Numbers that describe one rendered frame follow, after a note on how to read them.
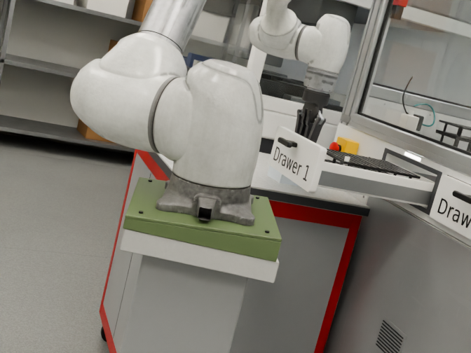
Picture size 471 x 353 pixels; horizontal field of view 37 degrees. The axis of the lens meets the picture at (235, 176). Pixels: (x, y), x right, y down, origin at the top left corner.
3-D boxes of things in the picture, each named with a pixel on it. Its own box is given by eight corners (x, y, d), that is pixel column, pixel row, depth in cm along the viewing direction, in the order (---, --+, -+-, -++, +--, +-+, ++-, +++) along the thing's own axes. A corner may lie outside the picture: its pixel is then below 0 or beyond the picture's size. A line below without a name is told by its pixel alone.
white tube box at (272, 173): (279, 183, 202) (282, 170, 202) (266, 175, 210) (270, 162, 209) (315, 188, 208) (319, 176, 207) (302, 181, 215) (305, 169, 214)
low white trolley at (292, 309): (112, 435, 195) (174, 171, 181) (90, 333, 252) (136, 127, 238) (301, 445, 214) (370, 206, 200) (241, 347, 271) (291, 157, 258)
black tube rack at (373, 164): (337, 185, 174) (344, 161, 173) (310, 169, 190) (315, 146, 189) (413, 200, 182) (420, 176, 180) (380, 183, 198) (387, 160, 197)
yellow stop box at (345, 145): (339, 162, 216) (345, 140, 214) (329, 157, 222) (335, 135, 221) (353, 165, 217) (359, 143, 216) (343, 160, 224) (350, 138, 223)
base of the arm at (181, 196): (151, 216, 124) (156, 185, 123) (165, 185, 145) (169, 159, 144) (254, 233, 124) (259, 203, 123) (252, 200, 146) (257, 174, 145)
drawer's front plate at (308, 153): (308, 192, 166) (321, 148, 164) (268, 164, 193) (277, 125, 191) (315, 194, 166) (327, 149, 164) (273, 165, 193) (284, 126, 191)
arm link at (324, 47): (345, 75, 203) (303, 65, 207) (360, 22, 200) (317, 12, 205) (335, 73, 193) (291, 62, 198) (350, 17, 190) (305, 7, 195)
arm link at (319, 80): (317, 69, 194) (312, 90, 195) (344, 75, 198) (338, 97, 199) (301, 65, 202) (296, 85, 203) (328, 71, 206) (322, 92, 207)
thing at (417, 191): (314, 186, 168) (321, 161, 167) (277, 161, 192) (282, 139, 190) (453, 211, 181) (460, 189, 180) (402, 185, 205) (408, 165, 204)
